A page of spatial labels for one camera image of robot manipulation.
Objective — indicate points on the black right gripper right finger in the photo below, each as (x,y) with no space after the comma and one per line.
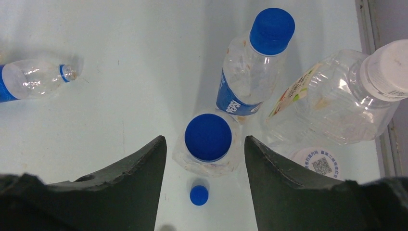
(288,197)

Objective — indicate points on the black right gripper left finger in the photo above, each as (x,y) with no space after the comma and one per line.
(123,196)

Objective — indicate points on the clear crushed bottle blue label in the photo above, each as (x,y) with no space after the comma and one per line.
(227,164)

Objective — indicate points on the large clear bottle white cap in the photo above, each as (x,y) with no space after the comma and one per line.
(346,98)

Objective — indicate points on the standing Pepsi bottle blue cap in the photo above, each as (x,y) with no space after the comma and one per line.
(254,62)

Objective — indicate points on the lying uncapped Pepsi bottle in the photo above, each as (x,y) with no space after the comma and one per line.
(32,78)

